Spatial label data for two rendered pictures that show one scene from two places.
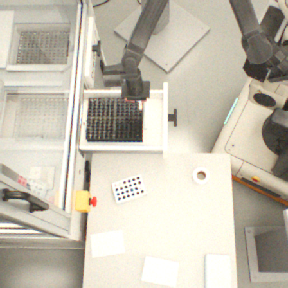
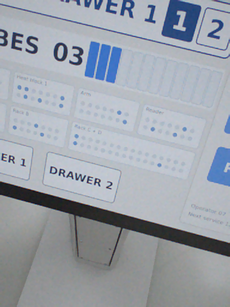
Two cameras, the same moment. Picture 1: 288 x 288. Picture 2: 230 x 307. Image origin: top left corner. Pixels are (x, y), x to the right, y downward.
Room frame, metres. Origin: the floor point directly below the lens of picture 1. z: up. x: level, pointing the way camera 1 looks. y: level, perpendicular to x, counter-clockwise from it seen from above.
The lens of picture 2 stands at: (1.41, -0.44, 1.39)
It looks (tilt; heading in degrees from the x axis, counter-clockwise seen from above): 61 degrees down; 45
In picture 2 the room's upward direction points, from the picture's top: 9 degrees clockwise
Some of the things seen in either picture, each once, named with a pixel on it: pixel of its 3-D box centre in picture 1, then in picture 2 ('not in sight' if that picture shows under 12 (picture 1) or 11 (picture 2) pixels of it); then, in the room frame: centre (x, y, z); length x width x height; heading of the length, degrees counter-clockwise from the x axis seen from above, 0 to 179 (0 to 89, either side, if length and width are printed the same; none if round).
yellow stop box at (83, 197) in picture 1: (83, 201); not in sight; (0.29, 0.25, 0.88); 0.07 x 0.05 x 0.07; 170
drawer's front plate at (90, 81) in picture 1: (91, 52); not in sight; (0.93, 0.16, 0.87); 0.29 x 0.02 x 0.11; 170
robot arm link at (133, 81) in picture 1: (131, 77); not in sight; (0.62, 0.01, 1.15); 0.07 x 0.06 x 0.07; 83
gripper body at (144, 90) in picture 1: (135, 86); not in sight; (0.62, 0.00, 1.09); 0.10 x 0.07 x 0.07; 79
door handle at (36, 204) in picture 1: (29, 202); not in sight; (0.19, 0.27, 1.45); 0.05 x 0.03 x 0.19; 80
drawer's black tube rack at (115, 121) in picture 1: (116, 121); not in sight; (0.59, 0.10, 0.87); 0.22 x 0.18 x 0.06; 80
